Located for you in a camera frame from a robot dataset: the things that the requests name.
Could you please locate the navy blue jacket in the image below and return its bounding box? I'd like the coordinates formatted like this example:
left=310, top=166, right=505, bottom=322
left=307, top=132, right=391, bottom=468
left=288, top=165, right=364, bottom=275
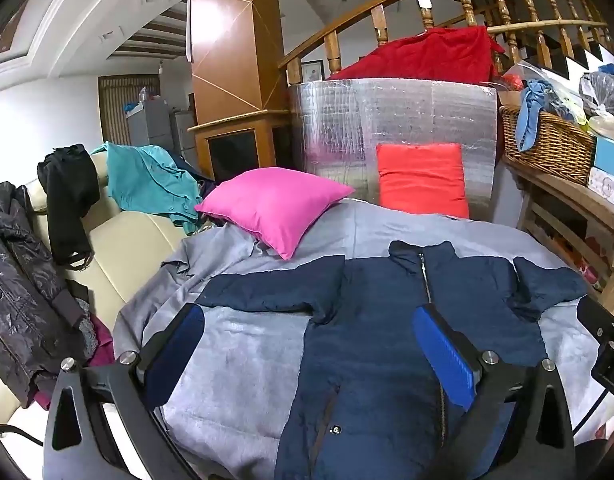
left=200, top=240, right=586, bottom=479

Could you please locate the grey bed blanket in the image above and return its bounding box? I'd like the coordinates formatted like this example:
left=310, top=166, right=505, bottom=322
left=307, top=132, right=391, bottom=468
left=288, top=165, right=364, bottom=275
left=113, top=200, right=614, bottom=479

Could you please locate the cream leather sofa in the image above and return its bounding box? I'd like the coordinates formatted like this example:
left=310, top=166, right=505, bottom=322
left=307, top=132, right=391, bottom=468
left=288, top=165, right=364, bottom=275
left=0, top=152, right=189, bottom=426

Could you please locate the wooden side shelf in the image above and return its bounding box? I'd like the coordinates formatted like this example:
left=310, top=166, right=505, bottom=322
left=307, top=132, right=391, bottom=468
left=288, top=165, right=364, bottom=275
left=505, top=159, right=614, bottom=314

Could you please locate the shiny black puffer jacket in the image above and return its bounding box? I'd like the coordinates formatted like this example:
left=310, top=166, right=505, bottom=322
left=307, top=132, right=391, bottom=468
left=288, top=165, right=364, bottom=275
left=0, top=182, right=98, bottom=408

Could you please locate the teal shirt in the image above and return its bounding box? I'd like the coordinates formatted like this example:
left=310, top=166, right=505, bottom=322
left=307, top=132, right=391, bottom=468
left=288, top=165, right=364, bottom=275
left=92, top=142, right=202, bottom=235

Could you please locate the orange-red pillow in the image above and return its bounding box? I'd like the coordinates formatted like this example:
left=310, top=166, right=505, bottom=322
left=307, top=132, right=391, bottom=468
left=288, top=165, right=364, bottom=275
left=375, top=143, right=469, bottom=219

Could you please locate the pink pillow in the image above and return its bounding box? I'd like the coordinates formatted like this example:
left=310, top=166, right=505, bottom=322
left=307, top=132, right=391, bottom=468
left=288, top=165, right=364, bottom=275
left=194, top=167, right=354, bottom=260

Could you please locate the blue and white box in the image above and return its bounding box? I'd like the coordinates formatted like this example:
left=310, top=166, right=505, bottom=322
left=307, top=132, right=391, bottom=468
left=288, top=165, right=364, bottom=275
left=587, top=136, right=614, bottom=206

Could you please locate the wicker basket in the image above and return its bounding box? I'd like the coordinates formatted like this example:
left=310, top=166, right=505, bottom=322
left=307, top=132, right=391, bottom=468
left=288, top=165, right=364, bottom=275
left=499, top=105, right=596, bottom=185

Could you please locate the grey refrigerator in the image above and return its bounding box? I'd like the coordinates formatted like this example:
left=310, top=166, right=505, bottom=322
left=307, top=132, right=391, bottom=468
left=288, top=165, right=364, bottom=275
left=126, top=99, right=197, bottom=167

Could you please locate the silver foil headboard panel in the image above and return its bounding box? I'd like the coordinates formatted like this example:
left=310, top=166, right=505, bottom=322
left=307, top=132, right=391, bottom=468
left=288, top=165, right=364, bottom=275
left=291, top=78, right=497, bottom=220

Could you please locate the light blue cloth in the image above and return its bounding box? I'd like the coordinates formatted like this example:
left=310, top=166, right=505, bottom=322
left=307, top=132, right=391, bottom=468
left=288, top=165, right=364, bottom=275
left=516, top=79, right=575, bottom=153

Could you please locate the clear plastic bag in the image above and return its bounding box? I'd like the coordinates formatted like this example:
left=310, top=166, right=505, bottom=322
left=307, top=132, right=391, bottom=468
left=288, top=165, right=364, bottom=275
left=578, top=63, right=614, bottom=117

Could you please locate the red blanket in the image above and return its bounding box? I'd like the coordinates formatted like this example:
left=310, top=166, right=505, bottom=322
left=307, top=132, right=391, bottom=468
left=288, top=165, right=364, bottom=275
left=330, top=25, right=505, bottom=84

